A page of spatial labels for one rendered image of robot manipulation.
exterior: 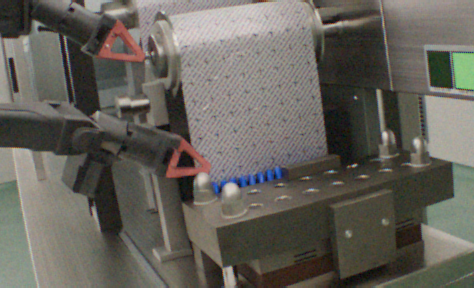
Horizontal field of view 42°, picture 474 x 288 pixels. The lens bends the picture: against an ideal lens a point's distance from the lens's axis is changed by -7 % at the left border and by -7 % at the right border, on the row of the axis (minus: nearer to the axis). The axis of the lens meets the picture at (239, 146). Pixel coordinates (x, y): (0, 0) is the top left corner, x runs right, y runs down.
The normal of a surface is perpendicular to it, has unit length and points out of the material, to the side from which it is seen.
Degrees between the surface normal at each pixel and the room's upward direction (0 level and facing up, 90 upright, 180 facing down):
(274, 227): 90
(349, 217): 90
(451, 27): 90
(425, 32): 90
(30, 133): 109
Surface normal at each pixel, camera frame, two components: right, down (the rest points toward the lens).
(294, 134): 0.36, 0.14
